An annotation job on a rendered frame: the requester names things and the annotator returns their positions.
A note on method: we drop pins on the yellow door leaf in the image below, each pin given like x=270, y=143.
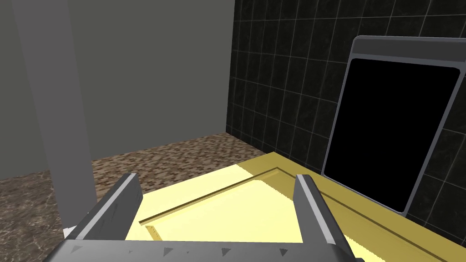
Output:
x=225, y=213

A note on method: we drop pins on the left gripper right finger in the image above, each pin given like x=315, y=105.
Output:
x=315, y=214

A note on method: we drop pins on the black panel with grey frame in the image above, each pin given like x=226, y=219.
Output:
x=393, y=131

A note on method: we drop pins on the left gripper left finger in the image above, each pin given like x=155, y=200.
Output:
x=109, y=213

